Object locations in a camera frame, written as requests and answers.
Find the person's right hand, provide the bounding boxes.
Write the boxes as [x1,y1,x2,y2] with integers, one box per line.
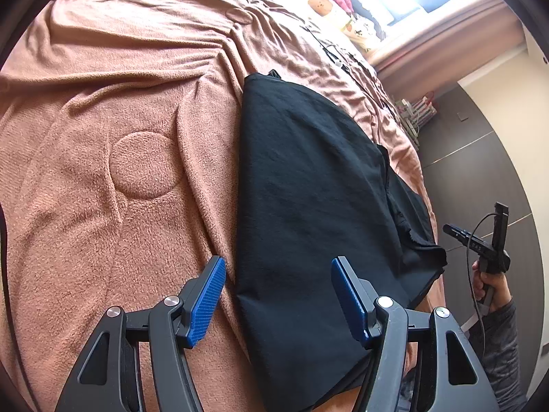
[472,262,512,312]

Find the black cloth heap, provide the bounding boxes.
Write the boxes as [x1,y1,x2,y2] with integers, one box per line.
[339,0,389,37]

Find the person's right forearm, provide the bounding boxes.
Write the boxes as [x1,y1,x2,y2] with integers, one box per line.
[467,298,529,412]

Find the white wire rack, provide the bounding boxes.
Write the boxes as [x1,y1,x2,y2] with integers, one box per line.
[397,90,438,138]

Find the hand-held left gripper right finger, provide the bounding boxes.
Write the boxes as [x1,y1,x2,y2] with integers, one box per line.
[330,256,500,412]

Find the pink window sill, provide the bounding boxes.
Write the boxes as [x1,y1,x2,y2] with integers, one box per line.
[369,0,525,99]

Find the brown fleece blanket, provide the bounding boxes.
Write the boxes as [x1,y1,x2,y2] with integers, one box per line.
[0,0,444,412]

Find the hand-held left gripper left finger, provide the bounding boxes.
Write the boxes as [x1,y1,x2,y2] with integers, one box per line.
[54,255,228,412]

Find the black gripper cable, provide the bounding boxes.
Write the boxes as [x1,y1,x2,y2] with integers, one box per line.
[461,212,498,355]

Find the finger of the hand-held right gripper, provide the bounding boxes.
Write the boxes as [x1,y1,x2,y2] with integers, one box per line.
[443,223,473,243]

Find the black pants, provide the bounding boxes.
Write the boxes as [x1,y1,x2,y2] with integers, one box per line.
[234,69,447,412]

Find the black cables on bed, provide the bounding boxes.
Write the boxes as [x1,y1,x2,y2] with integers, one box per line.
[300,21,399,116]

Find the bear print pillow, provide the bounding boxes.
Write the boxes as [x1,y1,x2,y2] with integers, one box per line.
[306,0,389,49]

